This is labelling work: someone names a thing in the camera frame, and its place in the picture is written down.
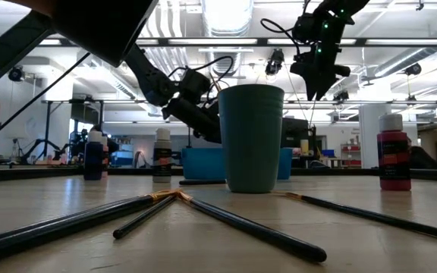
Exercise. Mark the black overhead camera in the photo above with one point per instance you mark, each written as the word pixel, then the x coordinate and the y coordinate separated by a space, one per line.
pixel 275 62

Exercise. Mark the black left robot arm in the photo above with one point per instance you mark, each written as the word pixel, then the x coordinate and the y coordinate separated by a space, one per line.
pixel 101 26

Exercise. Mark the black monitor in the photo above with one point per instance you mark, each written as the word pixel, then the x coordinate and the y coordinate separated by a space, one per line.
pixel 296 132

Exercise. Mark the black overhead frame bar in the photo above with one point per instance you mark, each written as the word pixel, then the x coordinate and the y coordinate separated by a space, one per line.
pixel 262 41

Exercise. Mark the thin black paintbrush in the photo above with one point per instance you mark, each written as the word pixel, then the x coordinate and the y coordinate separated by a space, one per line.
pixel 142 218

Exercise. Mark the black paintbrush orange bristles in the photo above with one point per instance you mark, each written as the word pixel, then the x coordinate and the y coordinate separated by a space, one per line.
pixel 374 216

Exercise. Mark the black paintbrush gold ferrule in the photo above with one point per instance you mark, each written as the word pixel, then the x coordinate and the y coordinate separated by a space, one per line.
pixel 215 84

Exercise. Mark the background black robot arm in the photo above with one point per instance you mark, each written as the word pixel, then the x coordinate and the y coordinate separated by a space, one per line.
pixel 40 144

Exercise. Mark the teal plastic bin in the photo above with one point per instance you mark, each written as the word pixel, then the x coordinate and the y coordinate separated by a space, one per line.
pixel 199 163

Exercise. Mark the red shelf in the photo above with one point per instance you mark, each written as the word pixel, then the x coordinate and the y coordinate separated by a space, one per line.
pixel 351 155

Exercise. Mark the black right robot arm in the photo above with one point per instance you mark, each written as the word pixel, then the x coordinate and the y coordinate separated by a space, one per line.
pixel 330 38

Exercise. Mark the black ceiling camera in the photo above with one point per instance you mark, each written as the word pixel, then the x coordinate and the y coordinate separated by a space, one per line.
pixel 16 73
pixel 341 96
pixel 414 69

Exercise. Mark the blue storage shelf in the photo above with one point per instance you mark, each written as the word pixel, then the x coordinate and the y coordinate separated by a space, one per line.
pixel 121 153

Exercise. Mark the black brush silver ferrule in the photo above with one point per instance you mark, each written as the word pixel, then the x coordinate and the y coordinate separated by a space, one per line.
pixel 199 182

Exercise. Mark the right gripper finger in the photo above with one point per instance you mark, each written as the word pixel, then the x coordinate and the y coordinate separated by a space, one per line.
pixel 321 85
pixel 309 83

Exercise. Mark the taupe paint bottle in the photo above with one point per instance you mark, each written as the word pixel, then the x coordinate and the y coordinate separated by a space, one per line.
pixel 162 159

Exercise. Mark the crimson paint bottle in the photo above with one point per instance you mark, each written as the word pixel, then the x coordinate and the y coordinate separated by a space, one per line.
pixel 393 159

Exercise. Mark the teal plastic cup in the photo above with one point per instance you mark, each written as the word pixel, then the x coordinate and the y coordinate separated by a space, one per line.
pixel 250 144

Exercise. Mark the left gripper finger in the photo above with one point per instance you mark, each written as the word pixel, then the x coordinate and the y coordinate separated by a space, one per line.
pixel 195 121

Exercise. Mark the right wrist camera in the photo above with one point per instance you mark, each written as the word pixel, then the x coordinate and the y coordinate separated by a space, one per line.
pixel 305 28

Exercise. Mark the navy blue paint bottle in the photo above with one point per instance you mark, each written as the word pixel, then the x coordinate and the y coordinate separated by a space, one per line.
pixel 93 159

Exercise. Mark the black table frame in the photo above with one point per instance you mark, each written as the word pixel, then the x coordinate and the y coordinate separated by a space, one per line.
pixel 431 174

